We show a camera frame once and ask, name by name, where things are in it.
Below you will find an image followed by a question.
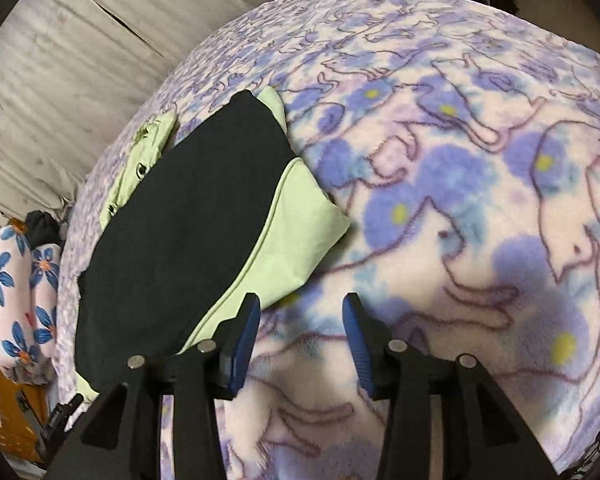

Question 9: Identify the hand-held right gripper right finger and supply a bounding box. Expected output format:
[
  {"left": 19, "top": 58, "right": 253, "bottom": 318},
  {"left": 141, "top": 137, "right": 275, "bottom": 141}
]
[{"left": 342, "top": 292, "right": 556, "bottom": 480}]

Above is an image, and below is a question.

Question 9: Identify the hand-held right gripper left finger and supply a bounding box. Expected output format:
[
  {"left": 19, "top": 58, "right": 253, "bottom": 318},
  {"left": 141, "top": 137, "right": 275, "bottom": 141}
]
[{"left": 45, "top": 292, "right": 262, "bottom": 480}]

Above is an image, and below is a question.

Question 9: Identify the green and black garment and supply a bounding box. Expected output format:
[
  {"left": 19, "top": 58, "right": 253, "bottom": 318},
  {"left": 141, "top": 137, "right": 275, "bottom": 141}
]
[{"left": 74, "top": 87, "right": 352, "bottom": 393}]

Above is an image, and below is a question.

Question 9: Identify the purple cat print blanket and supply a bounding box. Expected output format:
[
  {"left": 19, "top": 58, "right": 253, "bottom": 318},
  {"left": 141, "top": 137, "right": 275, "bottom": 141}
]
[{"left": 50, "top": 0, "right": 600, "bottom": 480}]

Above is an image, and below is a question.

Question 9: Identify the black clothing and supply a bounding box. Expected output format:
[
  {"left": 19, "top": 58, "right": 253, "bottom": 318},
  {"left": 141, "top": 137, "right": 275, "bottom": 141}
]
[{"left": 25, "top": 210, "right": 63, "bottom": 248}]

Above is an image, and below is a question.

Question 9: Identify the white blue-flowered pillow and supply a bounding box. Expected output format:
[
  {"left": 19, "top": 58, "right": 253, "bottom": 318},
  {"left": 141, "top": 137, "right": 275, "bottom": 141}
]
[{"left": 0, "top": 225, "right": 63, "bottom": 386}]

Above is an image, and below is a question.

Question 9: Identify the black white patterned cloth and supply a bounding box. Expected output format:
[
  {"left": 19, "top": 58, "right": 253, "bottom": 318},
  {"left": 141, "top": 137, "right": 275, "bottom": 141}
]
[{"left": 562, "top": 417, "right": 600, "bottom": 480}]

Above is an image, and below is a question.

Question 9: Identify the pale curtain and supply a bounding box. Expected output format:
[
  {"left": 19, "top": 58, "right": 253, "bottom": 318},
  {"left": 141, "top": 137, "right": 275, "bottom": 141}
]
[{"left": 0, "top": 0, "right": 321, "bottom": 226}]

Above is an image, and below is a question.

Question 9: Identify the orange wooden bed frame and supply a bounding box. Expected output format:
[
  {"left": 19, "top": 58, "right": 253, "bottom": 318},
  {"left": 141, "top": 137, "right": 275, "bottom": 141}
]
[{"left": 0, "top": 342, "right": 48, "bottom": 463}]

